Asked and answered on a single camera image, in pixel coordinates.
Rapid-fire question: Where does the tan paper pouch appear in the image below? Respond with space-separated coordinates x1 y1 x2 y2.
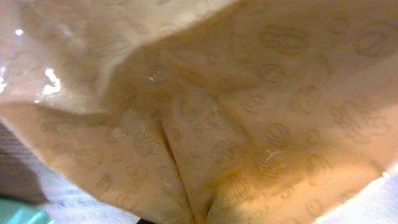
1 0 397 223

